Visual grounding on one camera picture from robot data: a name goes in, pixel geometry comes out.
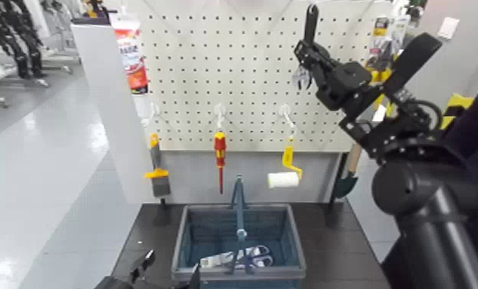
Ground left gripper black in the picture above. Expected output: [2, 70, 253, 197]
[95, 249, 202, 289]

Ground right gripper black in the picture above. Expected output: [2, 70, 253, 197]
[294, 39, 374, 112]

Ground black adjustable wrench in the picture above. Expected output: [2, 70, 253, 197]
[292, 3, 320, 91]

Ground white packaged item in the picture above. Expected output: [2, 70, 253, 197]
[199, 251, 241, 270]

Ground white pegboard hook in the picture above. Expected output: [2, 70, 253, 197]
[213, 103, 227, 132]
[278, 104, 297, 141]
[141, 102, 161, 128]

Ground white perforated pegboard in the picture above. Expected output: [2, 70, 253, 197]
[126, 0, 394, 154]

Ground white items inside basket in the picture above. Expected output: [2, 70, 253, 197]
[238, 245, 274, 270]

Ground yellow grey paint brush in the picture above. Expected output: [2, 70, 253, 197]
[143, 133, 172, 198]

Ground red yellow screwdriver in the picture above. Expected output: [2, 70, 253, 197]
[214, 131, 227, 194]

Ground yellow black striped corner guard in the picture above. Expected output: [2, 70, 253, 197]
[440, 94, 477, 130]

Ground white partition panel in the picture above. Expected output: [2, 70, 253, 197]
[71, 22, 156, 205]

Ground red white sealant tube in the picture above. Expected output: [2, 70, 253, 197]
[109, 14, 150, 95]

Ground black humanoid robot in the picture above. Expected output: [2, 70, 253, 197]
[0, 0, 47, 80]

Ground yellow handled cutter in package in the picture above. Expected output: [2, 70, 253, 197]
[366, 39, 397, 110]

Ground yellow handled white paint roller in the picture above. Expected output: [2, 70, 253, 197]
[267, 138, 304, 190]

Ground green trowel with wooden handle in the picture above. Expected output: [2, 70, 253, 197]
[330, 143, 363, 200]

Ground blue folding crate with handles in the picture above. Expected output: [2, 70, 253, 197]
[171, 175, 307, 289]

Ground white wall switch plate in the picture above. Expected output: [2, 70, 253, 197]
[437, 16, 460, 41]

